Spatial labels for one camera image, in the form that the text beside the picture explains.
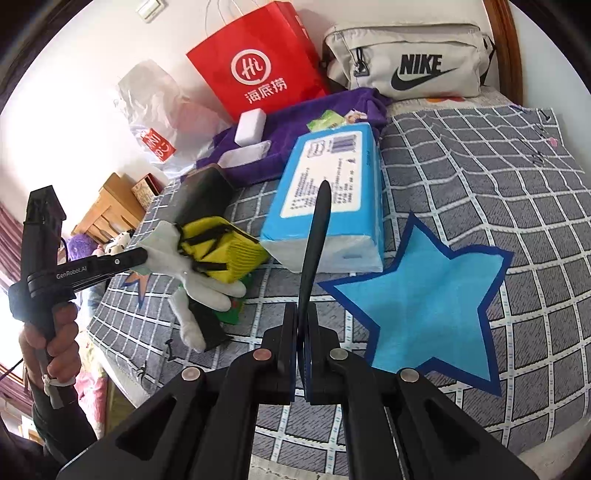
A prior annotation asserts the black and white plush toy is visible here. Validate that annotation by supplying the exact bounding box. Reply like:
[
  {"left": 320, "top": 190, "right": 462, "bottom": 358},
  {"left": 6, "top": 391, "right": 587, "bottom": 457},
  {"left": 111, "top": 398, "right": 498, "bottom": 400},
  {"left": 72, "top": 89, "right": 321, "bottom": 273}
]
[{"left": 104, "top": 231, "right": 136, "bottom": 256}]

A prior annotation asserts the purple plush toy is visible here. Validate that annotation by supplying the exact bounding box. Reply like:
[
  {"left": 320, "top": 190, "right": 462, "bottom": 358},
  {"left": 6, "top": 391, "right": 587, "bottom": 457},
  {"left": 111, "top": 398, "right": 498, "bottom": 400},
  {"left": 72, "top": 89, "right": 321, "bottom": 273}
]
[{"left": 65, "top": 233, "right": 100, "bottom": 265}]

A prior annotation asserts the dark green packet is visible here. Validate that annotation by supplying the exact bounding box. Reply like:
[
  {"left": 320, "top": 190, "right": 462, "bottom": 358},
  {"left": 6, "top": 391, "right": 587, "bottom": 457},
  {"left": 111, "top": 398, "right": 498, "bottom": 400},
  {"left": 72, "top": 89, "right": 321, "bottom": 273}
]
[{"left": 216, "top": 272, "right": 253, "bottom": 325}]

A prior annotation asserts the red paper shopping bag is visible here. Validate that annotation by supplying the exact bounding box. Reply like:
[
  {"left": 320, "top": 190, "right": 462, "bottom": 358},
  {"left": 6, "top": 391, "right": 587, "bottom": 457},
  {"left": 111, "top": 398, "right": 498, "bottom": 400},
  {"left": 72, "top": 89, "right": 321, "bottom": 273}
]
[{"left": 186, "top": 0, "right": 331, "bottom": 123}]

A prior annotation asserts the black strap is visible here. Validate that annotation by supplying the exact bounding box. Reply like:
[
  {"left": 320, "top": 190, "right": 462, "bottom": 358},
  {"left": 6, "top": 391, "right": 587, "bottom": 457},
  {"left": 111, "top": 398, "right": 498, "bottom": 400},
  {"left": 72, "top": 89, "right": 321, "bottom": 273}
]
[{"left": 298, "top": 180, "right": 333, "bottom": 357}]

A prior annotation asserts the light green tissue packet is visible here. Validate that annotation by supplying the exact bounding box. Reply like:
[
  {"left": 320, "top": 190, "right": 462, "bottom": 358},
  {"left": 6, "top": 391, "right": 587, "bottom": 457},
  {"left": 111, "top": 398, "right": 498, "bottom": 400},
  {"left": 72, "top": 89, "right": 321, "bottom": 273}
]
[{"left": 307, "top": 111, "right": 348, "bottom": 133}]

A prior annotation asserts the patterned book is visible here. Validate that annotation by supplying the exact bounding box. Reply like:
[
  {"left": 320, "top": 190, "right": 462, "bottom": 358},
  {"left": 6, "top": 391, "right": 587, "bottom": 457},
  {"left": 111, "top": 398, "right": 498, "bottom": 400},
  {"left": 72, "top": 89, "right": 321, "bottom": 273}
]
[{"left": 131, "top": 173, "right": 165, "bottom": 209}]

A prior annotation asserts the grey checked star cloth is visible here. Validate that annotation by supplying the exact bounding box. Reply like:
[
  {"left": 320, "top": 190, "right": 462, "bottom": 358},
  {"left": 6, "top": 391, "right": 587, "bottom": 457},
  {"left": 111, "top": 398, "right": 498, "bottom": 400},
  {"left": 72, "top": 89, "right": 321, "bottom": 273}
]
[{"left": 88, "top": 104, "right": 591, "bottom": 462}]

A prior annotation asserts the wooden bed headboard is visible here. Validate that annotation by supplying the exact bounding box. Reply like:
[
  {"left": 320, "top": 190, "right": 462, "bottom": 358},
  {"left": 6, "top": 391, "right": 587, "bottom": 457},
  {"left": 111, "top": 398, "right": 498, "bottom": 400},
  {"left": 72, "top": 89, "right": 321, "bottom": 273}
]
[{"left": 73, "top": 173, "right": 153, "bottom": 246}]

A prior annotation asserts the wooden door frame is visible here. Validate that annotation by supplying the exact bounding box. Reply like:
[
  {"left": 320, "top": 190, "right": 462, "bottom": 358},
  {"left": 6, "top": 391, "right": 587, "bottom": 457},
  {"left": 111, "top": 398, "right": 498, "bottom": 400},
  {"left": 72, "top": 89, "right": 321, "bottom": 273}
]
[{"left": 482, "top": 0, "right": 525, "bottom": 103}]

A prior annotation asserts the person's left forearm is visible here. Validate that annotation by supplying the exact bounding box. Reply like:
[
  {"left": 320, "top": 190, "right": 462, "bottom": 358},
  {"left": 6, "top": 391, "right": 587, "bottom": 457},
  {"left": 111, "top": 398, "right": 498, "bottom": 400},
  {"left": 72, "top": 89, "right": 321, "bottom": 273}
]
[{"left": 25, "top": 374, "right": 100, "bottom": 468}]

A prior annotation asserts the floral bed quilt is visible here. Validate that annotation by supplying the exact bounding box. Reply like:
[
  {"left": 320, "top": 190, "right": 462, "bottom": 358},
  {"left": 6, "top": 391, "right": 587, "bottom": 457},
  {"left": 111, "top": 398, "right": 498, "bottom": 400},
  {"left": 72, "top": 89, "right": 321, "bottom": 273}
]
[{"left": 74, "top": 360, "right": 112, "bottom": 440}]

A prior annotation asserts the white glove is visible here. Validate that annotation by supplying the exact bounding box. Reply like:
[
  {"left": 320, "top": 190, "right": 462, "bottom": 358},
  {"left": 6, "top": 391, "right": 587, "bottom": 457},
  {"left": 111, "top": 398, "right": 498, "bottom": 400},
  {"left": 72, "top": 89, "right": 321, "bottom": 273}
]
[
  {"left": 168, "top": 287, "right": 206, "bottom": 352},
  {"left": 139, "top": 222, "right": 248, "bottom": 315}
]

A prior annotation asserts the grey waist bag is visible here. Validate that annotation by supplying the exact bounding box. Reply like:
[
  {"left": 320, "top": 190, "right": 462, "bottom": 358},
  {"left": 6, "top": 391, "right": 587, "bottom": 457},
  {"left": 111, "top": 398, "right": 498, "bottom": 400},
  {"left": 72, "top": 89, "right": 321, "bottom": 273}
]
[{"left": 321, "top": 21, "right": 498, "bottom": 100}]

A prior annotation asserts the white light switch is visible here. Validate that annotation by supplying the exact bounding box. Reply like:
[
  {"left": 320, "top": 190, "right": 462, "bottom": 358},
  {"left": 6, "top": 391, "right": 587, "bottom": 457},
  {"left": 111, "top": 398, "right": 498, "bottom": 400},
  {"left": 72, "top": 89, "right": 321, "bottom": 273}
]
[{"left": 137, "top": 0, "right": 167, "bottom": 22}]

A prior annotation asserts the purple towel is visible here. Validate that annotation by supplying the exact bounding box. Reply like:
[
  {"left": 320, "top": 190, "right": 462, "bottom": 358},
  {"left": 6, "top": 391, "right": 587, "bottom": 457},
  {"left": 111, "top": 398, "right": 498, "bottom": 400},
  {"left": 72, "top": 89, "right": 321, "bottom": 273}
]
[{"left": 196, "top": 88, "right": 394, "bottom": 186}]

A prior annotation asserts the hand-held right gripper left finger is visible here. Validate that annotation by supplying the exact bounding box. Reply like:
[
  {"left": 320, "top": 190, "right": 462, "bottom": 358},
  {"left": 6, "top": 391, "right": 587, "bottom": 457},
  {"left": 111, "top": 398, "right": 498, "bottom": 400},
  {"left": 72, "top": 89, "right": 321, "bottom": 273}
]
[{"left": 55, "top": 304, "right": 306, "bottom": 480}]

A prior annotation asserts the white gauze face mask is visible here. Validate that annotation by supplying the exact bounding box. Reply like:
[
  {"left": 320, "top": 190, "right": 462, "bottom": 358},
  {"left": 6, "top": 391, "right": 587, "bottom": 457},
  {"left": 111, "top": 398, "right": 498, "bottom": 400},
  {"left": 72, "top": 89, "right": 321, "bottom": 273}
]
[{"left": 217, "top": 141, "right": 271, "bottom": 169}]

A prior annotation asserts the white plastic shopping bag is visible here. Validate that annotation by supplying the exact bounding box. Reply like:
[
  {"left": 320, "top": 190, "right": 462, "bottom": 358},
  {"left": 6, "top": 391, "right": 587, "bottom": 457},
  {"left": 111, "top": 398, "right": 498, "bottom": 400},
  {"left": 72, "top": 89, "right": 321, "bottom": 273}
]
[{"left": 111, "top": 60, "right": 232, "bottom": 172}]

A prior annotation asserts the striped curtain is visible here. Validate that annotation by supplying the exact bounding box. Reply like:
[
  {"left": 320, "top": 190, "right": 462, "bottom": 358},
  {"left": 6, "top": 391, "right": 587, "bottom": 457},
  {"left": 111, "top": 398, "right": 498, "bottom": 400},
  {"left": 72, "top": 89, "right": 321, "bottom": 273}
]
[{"left": 0, "top": 203, "right": 29, "bottom": 283}]

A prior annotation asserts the white sponge block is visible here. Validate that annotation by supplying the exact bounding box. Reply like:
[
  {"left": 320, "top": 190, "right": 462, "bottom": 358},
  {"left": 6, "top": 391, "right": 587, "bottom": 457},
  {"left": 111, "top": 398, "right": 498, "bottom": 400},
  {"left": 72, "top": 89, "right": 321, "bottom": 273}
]
[{"left": 234, "top": 109, "right": 270, "bottom": 148}]

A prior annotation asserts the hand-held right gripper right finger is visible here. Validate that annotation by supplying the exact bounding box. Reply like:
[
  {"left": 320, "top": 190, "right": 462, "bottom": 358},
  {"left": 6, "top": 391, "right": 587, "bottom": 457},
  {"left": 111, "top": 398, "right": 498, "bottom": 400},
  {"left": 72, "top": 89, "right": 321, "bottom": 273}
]
[{"left": 306, "top": 304, "right": 541, "bottom": 480}]

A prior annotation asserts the blue tissue pack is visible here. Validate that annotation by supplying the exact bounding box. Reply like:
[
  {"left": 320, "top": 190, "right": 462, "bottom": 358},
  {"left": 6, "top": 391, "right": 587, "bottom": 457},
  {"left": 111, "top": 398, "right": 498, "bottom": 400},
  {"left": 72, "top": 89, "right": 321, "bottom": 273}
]
[{"left": 259, "top": 122, "right": 385, "bottom": 274}]

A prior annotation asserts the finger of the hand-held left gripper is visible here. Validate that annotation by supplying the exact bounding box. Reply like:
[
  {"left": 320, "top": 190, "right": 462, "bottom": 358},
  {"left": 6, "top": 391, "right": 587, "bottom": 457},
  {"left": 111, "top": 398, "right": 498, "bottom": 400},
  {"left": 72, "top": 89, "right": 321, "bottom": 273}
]
[{"left": 108, "top": 248, "right": 149, "bottom": 279}]

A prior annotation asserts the person's left hand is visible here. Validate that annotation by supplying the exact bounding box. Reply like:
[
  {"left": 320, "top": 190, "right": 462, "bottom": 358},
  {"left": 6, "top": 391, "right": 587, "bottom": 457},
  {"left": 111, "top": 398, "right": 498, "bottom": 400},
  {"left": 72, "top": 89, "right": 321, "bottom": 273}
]
[{"left": 18, "top": 302, "right": 84, "bottom": 388}]

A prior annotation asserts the dark tea tin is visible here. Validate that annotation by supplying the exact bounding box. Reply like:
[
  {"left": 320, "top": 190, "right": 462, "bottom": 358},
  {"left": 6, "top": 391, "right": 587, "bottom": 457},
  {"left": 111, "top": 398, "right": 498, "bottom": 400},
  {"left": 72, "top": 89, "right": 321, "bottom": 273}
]
[{"left": 178, "top": 164, "right": 237, "bottom": 228}]

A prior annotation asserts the yellow black glove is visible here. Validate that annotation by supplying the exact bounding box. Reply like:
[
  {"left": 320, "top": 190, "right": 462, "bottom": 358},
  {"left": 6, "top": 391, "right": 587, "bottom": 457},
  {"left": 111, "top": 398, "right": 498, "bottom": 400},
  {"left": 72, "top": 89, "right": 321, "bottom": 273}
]
[{"left": 178, "top": 216, "right": 269, "bottom": 283}]

